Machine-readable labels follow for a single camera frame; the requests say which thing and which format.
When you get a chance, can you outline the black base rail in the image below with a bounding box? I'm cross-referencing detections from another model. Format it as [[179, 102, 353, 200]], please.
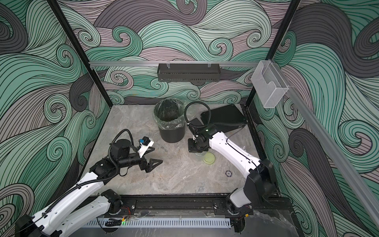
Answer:
[[116, 193, 292, 216]]

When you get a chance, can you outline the glass oatmeal jar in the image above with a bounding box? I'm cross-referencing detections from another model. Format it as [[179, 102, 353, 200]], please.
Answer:
[[192, 152, 207, 162]]

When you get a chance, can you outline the clear plastic bin liner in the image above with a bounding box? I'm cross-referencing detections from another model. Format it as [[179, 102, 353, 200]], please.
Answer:
[[153, 98, 190, 130]]

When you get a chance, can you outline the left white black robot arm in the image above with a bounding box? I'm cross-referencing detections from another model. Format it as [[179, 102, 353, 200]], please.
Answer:
[[14, 137, 162, 237]]

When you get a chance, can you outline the right black corrugated cable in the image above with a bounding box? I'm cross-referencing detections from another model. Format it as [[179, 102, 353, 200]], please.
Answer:
[[184, 101, 212, 135]]

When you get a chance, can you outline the black corrugated cable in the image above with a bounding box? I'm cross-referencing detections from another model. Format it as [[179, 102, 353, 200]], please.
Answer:
[[184, 101, 212, 135], [41, 128, 135, 214]]

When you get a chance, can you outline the left black corrugated cable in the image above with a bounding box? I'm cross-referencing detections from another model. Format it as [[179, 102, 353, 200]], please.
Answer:
[[41, 128, 135, 214]]

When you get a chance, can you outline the light green jar lid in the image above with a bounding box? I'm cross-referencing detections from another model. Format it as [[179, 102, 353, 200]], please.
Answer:
[[202, 152, 216, 165]]

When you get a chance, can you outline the clear acrylic wall holder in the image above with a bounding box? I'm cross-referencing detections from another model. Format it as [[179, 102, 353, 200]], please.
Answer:
[[251, 60, 288, 109]]

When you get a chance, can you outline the black wall shelf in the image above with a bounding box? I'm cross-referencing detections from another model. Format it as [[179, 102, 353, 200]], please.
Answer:
[[157, 63, 221, 82]]

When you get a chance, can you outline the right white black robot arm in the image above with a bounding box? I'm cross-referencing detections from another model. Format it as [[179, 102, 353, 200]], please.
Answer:
[[188, 123, 277, 215]]

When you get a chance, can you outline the black trash bin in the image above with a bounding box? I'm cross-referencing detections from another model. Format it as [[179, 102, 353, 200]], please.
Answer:
[[153, 98, 186, 143]]

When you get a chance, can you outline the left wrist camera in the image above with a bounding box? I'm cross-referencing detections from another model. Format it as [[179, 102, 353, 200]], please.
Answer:
[[138, 136, 154, 158]]

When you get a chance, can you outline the white slotted cable duct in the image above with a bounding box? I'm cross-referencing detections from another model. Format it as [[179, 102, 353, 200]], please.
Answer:
[[83, 217, 232, 229]]

